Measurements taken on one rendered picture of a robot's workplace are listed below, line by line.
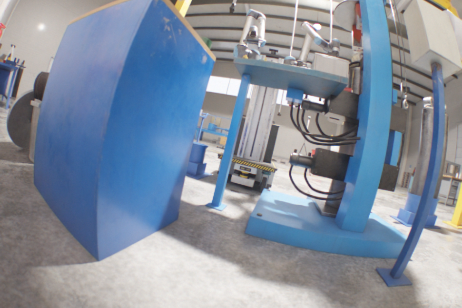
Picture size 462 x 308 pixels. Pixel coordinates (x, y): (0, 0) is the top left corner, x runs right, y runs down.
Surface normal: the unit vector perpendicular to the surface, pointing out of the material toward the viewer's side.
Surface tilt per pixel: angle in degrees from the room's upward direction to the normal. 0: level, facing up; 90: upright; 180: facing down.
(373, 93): 90
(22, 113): 102
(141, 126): 90
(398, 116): 90
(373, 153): 90
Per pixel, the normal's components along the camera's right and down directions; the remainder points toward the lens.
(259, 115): -0.18, -0.07
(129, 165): 0.93, 0.22
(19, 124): 0.89, 0.46
